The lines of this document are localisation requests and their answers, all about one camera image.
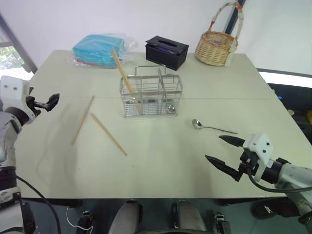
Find metal wire cutlery caddy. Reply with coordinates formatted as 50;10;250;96
119;64;184;118

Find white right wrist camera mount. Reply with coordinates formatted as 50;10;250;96
242;133;274;182

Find black vertical post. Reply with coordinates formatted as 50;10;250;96
224;0;246;35

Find black object under table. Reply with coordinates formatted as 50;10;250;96
250;197;302;220

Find thin white cable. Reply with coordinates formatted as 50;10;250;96
66;206;94;232

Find grey rounded shape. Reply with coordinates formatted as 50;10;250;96
108;199;145;234
170;199;208;234

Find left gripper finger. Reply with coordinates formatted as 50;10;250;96
48;93;60;108
34;101;56;113

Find metal spoon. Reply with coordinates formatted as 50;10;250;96
191;118;238;135
157;68;176;113

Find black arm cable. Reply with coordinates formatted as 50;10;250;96
15;175;61;234
247;173;312;193

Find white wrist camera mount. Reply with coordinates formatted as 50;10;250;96
0;75;36;120
242;133;274;182

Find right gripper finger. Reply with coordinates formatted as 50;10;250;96
204;155;241;183
218;135;245;148

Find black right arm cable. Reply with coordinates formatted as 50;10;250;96
247;173;312;193

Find wooden chopstick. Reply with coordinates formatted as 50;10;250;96
111;49;143;115
90;113;128;156
71;95;95;145

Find teal towels in plastic bag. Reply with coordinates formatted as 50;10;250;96
66;32;139;70

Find wicker basket with handle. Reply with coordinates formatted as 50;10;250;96
195;0;245;67

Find grey window frame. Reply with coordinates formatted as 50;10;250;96
0;11;38;74

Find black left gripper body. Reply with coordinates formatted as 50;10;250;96
25;95;41;116

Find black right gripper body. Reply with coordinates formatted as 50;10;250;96
238;147;260;176

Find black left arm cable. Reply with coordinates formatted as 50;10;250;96
15;175;61;234

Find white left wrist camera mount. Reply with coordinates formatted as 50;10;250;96
0;75;36;120

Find black tissue box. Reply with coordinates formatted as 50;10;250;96
145;35;190;72

